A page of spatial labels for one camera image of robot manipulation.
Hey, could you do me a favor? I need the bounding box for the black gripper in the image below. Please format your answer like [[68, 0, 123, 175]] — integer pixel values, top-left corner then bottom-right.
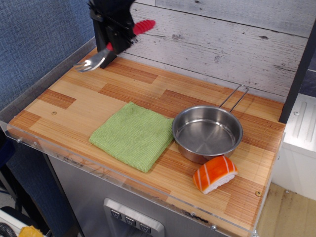
[[88, 0, 135, 54]]

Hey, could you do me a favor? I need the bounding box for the red handled metal fork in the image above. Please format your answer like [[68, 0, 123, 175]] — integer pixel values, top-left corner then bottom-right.
[[74, 19, 156, 73]]

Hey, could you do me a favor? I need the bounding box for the green cloth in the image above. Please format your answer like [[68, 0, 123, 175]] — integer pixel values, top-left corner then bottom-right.
[[89, 102, 173, 173]]

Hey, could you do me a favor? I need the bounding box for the small steel pan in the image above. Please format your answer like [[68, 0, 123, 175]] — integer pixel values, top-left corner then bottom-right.
[[172, 85, 249, 164]]

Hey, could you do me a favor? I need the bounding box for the clear acrylic edge guard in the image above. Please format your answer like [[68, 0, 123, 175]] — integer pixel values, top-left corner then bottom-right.
[[1, 118, 283, 237]]

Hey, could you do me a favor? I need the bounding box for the salmon nigiri sushi toy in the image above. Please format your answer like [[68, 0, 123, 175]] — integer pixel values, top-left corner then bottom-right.
[[193, 155, 238, 194]]

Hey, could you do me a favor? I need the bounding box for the silver button control panel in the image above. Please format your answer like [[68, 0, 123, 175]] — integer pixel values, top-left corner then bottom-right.
[[103, 198, 165, 237]]

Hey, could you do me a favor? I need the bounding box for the yellow object at corner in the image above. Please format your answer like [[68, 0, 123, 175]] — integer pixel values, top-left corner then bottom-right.
[[18, 226, 43, 237]]

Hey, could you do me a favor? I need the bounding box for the white ribbed sink unit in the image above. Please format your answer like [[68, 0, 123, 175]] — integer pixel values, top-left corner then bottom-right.
[[282, 93, 316, 151]]

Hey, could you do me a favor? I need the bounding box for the dark left vertical post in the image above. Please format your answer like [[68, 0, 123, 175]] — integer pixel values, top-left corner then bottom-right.
[[92, 18, 117, 69]]

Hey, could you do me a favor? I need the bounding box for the dark vertical post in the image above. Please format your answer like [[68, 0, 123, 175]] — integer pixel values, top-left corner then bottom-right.
[[92, 18, 117, 69], [278, 22, 316, 123]]

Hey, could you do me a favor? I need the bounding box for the dark right vertical post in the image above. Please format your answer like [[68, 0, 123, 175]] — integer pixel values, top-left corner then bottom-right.
[[278, 22, 316, 123]]

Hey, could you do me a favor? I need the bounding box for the black corrugated hose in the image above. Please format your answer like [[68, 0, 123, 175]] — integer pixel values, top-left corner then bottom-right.
[[0, 222, 13, 237]]

